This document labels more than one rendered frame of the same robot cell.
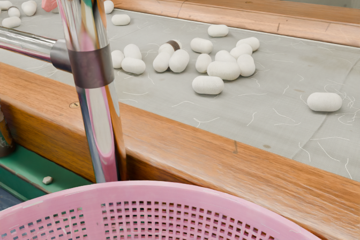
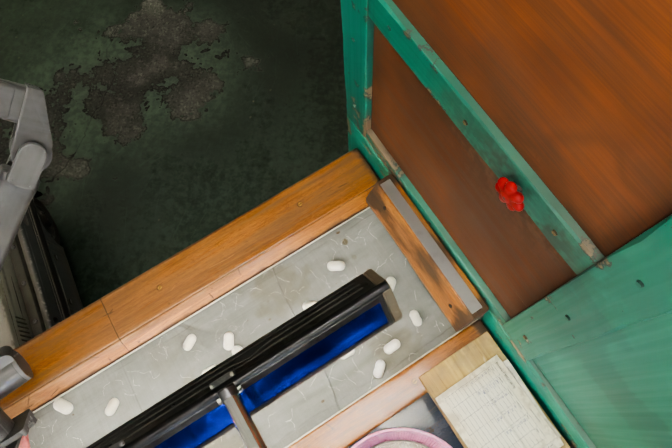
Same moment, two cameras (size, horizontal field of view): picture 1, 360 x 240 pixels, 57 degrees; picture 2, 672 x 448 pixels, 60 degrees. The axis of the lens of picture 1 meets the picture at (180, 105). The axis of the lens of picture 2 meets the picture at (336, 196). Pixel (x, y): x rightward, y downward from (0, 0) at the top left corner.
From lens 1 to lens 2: 0.95 m
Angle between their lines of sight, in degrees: 50
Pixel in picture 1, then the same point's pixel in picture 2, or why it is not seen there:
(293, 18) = (214, 284)
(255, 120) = (303, 392)
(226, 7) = (160, 313)
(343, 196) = (368, 408)
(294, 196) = (361, 423)
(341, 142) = (336, 367)
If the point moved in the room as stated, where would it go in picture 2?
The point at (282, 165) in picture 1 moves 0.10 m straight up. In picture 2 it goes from (347, 416) to (345, 416)
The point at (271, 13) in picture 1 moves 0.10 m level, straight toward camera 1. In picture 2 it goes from (196, 291) to (233, 325)
